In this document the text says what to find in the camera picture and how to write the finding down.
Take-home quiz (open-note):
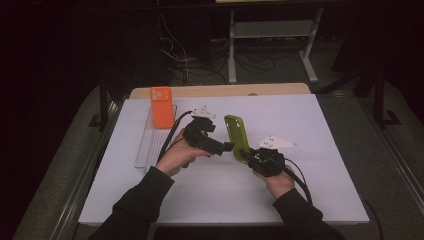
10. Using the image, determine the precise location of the black metal stand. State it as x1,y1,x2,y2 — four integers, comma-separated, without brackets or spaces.
88,76,118,132
372,64,403,129

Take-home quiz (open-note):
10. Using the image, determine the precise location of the right hand-held gripper cable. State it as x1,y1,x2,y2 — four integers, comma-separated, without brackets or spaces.
283,158,314,206

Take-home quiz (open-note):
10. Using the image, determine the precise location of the white metal desk frame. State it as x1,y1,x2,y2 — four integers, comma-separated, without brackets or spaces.
228,8,324,84

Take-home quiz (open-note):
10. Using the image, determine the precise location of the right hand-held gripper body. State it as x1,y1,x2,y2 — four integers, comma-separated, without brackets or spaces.
248,135,298,178

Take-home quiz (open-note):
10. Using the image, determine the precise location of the green cartoon phone case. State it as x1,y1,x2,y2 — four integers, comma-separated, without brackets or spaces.
223,114,252,165

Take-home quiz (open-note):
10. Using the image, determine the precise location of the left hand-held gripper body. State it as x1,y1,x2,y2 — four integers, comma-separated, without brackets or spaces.
182,105,226,157

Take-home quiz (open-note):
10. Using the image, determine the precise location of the person's left hand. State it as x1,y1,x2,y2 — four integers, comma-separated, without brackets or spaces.
154,129,213,178

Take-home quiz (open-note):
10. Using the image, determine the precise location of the tangle of black floor cables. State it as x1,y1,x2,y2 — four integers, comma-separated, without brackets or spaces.
171,39,301,86

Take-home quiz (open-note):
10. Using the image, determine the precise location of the left hand-held gripper cable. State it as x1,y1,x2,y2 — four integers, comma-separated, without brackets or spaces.
156,110,194,164

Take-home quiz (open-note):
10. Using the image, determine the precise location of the hand-held gripper cable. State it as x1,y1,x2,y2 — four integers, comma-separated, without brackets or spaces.
156,110,194,164
283,158,314,206

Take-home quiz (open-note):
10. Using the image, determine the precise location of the person's right hand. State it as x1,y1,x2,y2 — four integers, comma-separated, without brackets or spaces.
252,168,296,200

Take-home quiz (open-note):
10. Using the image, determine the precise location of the clear plastic container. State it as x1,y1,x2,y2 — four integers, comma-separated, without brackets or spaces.
134,103,178,170

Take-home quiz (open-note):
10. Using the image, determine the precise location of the grey metal rail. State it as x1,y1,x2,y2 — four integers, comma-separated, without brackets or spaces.
49,99,125,240
359,96,424,214

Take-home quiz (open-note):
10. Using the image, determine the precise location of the wooden table board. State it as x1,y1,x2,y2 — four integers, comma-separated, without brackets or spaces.
129,83,312,100

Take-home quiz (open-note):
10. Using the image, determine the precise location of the thin white cable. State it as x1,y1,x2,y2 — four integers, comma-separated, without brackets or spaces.
159,13,192,85

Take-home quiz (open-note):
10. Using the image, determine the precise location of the orange phone case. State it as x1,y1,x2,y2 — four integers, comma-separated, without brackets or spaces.
149,86,175,130

